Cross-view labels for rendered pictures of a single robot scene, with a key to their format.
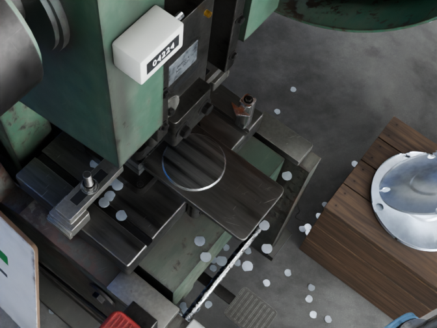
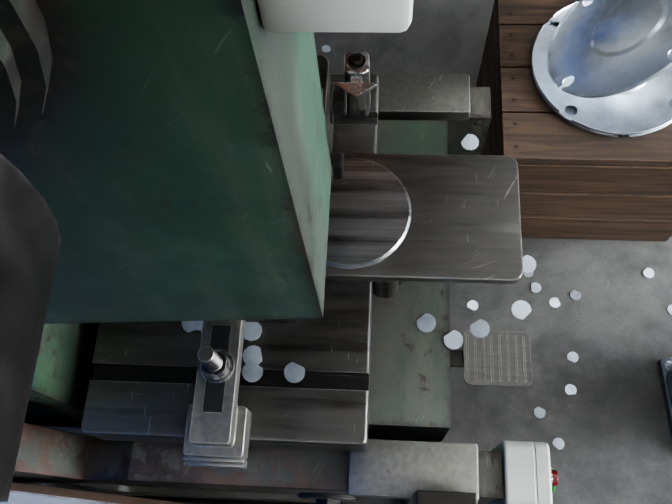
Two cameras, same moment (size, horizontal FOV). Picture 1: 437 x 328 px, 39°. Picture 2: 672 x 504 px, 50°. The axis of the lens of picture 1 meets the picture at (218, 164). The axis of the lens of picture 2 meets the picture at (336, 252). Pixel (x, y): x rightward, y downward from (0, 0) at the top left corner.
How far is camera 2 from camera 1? 0.49 m
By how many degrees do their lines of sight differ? 9
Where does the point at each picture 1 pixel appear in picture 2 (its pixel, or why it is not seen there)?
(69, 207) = (212, 422)
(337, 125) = (410, 56)
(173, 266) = (419, 388)
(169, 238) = (380, 351)
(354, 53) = not seen: outside the picture
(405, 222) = (616, 108)
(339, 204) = (519, 142)
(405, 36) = not seen: outside the picture
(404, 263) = (653, 159)
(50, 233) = (197, 473)
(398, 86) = not seen: outside the picture
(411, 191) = (608, 59)
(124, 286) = (373, 472)
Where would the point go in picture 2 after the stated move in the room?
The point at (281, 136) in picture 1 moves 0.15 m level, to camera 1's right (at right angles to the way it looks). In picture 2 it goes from (417, 94) to (517, 51)
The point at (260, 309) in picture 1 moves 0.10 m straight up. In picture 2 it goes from (505, 344) to (514, 330)
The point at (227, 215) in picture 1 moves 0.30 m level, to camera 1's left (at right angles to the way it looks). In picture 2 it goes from (467, 257) to (188, 387)
